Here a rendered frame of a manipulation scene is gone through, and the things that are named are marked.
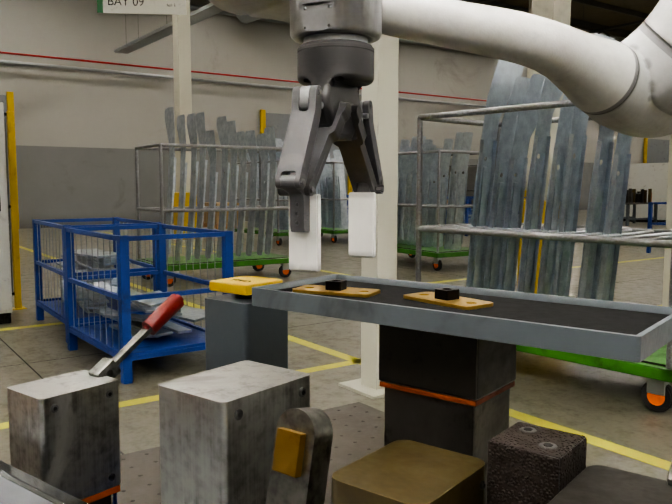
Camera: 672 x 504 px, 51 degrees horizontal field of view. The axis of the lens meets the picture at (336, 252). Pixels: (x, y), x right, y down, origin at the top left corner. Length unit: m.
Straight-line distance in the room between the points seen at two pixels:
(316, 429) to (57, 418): 0.34
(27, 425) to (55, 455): 0.04
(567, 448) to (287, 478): 0.19
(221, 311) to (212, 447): 0.27
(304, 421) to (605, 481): 0.20
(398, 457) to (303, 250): 0.22
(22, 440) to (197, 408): 0.29
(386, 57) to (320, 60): 3.63
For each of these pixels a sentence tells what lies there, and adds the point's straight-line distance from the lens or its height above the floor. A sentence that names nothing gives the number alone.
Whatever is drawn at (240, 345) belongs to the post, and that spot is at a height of 1.09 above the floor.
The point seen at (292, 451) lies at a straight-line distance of 0.50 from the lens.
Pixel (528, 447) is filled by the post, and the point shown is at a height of 1.10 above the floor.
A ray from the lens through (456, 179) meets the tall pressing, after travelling 10.83.
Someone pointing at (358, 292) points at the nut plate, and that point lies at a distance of 0.69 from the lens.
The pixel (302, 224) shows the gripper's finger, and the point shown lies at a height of 1.23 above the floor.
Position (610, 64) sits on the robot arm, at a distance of 0.99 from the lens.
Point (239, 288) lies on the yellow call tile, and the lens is 0.77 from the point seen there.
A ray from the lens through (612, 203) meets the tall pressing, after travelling 4.63.
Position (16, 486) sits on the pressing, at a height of 1.00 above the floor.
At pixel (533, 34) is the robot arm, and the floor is 1.45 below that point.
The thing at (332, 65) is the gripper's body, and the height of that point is 1.38.
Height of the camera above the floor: 1.27
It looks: 5 degrees down
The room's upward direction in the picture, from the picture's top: straight up
